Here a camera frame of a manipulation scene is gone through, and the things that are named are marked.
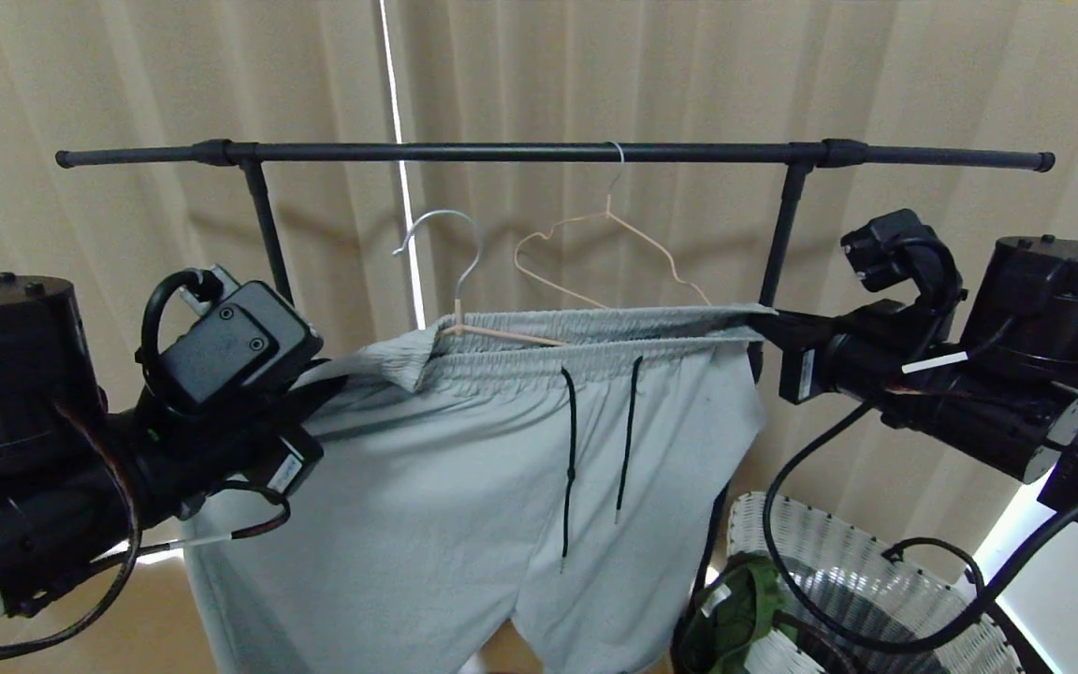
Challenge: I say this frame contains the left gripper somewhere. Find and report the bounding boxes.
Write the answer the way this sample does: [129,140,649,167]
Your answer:
[0,412,325,619]

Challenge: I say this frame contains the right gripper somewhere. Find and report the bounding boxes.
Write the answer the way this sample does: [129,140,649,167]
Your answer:
[779,304,1078,483]

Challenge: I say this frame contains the pale grey shorts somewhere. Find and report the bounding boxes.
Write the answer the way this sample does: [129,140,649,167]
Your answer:
[182,304,779,674]

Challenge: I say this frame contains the pink clothes hanger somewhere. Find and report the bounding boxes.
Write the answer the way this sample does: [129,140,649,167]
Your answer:
[392,210,570,349]
[513,140,713,310]

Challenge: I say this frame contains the white laundry basket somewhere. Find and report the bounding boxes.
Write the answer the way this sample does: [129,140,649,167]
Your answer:
[670,491,1027,674]

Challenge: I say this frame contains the black clothes rack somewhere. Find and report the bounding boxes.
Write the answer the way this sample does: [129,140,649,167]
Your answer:
[54,139,1056,600]

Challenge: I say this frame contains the green garment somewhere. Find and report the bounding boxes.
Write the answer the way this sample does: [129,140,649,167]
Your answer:
[693,554,788,674]

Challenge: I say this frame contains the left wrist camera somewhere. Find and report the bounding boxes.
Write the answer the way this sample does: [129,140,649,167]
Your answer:
[137,265,327,422]

